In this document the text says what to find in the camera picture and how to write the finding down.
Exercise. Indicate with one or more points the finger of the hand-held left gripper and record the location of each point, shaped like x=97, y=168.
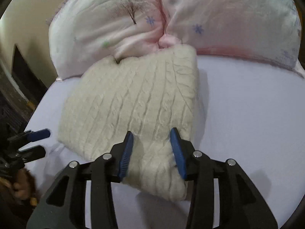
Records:
x=39, y=134
x=32, y=153

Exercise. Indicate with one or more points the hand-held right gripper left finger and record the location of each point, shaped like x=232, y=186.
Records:
x=125, y=153

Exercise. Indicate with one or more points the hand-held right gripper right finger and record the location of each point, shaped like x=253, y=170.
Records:
x=178, y=152

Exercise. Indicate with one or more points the person's left hand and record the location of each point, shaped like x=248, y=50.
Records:
x=22, y=186

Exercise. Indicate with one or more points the dark wooden furniture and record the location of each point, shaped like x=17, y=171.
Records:
x=21, y=76

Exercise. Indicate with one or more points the lilac bed sheet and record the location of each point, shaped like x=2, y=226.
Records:
x=238, y=124

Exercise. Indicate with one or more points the right pink printed pillow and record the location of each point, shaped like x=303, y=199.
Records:
x=166, y=21

